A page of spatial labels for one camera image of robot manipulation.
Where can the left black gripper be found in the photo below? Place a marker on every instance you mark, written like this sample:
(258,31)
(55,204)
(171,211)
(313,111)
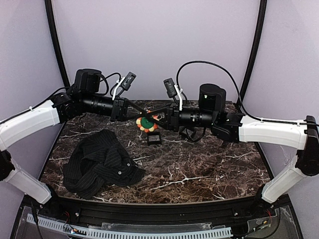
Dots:
(120,109)

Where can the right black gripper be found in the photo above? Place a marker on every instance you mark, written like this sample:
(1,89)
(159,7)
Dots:
(173,117)

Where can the flower brooch green orange yellow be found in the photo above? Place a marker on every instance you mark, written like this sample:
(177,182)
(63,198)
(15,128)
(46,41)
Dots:
(146,125)

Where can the black pinstriped shirt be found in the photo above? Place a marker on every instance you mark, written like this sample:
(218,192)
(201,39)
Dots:
(97,160)

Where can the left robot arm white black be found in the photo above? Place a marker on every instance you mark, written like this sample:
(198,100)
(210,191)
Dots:
(60,107)

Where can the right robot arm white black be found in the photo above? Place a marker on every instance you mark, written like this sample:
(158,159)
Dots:
(303,135)

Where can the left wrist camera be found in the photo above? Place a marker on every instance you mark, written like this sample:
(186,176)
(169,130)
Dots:
(121,85)

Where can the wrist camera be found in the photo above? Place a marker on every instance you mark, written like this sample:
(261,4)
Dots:
(173,91)
(121,85)

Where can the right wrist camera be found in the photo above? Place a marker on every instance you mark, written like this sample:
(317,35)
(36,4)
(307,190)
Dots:
(173,91)

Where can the white slotted cable duct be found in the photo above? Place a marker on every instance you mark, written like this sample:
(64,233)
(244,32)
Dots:
(117,231)

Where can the left black frame post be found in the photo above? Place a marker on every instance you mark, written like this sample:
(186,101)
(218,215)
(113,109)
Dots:
(56,43)

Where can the black frame post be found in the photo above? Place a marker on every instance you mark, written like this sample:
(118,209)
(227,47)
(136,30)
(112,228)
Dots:
(254,51)
(56,43)

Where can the right black frame post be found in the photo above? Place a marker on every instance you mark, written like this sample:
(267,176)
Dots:
(254,51)

